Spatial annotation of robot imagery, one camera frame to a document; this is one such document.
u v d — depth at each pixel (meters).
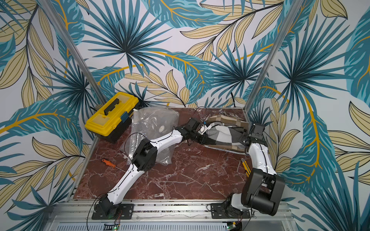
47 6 0.67
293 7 0.69
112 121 0.89
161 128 0.99
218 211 0.73
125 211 0.73
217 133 0.92
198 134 0.88
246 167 0.88
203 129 0.88
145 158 0.62
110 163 0.88
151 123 1.03
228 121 0.99
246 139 0.63
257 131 0.66
